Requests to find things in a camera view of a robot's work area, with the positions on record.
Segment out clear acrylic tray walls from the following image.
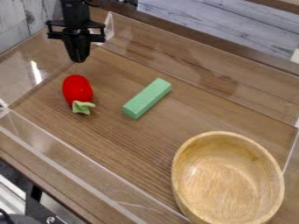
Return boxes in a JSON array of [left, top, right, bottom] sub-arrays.
[[0, 10, 299, 224]]

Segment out red plush strawberry toy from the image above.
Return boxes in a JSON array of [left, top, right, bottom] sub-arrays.
[[61, 74, 96, 116]]

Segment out wooden bowl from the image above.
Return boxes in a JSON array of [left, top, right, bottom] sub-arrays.
[[172, 131, 285, 224]]

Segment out green rectangular block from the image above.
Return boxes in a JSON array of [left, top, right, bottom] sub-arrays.
[[122, 78, 172, 120]]

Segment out black cable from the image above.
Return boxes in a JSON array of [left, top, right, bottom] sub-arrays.
[[0, 208, 14, 224]]

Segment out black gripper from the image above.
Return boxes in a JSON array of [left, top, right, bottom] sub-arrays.
[[45, 3, 106, 62]]

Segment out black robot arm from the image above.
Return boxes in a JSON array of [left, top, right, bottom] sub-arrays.
[[45, 0, 106, 63]]

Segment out black table leg bracket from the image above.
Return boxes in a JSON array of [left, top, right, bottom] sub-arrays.
[[24, 185, 86, 224]]

